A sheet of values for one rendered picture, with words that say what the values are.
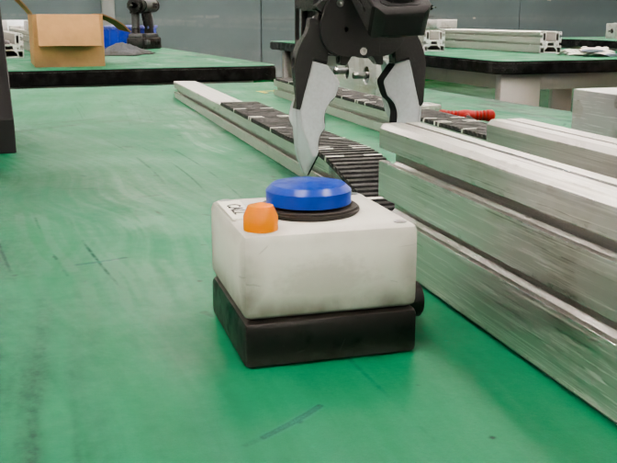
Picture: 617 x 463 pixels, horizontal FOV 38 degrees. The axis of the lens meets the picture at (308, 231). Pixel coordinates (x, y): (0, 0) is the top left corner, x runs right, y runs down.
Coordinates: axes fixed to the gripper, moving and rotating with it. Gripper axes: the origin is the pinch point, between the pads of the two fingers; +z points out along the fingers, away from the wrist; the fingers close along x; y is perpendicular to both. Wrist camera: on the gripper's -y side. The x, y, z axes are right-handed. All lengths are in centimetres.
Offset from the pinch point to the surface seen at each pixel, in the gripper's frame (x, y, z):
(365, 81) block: -29, 79, -1
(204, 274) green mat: 16.2, -18.8, 3.1
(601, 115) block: -14.1, -12.9, -4.8
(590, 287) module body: 4.9, -41.1, -1.7
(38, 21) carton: 26, 205, -10
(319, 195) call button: 13.0, -32.0, -4.0
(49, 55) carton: 24, 206, 0
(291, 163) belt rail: 2.0, 14.2, 2.3
